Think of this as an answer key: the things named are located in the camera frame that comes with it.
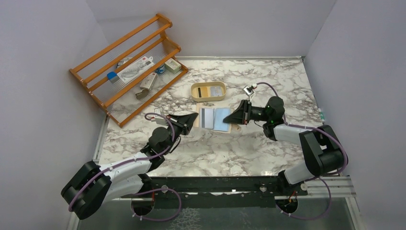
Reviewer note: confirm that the grey white stapler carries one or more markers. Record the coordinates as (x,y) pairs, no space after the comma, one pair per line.
(146,85)

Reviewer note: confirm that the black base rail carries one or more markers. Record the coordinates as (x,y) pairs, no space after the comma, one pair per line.
(147,192)

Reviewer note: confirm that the beige leather card holder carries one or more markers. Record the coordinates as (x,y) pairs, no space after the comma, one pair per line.
(232,127)

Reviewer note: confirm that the grey card with black stripe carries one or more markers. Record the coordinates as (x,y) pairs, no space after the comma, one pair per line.
(207,118)

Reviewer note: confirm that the green white wall item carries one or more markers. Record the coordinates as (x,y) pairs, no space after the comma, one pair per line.
(322,116)

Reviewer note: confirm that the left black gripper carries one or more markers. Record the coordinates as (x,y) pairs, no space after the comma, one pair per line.
(177,123)

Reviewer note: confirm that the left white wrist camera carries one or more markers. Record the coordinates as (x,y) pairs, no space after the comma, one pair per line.
(157,119)

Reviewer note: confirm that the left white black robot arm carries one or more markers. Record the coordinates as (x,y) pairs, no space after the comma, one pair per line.
(114,177)

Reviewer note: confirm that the beige oval tray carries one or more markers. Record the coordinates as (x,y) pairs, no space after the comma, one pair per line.
(209,84)

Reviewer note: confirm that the grey blue credit card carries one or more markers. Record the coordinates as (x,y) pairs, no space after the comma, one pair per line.
(216,91)

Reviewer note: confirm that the blue white tape roll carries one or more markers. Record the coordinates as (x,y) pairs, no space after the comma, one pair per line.
(160,69)

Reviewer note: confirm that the white flat package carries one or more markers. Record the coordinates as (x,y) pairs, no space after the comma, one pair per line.
(135,69)

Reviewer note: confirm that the blue capped item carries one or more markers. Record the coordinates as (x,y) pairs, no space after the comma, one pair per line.
(112,77)

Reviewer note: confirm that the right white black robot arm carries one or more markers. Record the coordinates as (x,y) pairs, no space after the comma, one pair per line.
(322,152)

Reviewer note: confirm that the orange wooden shelf rack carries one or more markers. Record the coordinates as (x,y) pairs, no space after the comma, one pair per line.
(118,100)

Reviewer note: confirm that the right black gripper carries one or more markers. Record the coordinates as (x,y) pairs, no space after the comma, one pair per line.
(247,111)

